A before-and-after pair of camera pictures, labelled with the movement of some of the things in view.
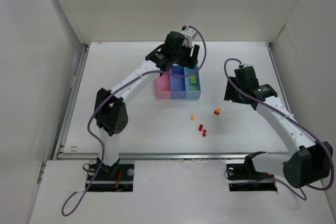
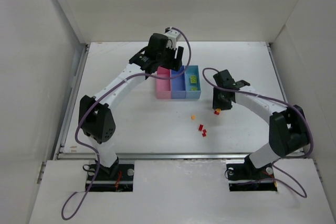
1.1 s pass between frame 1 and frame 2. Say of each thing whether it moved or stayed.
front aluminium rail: stayed
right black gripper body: moved
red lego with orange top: stayed
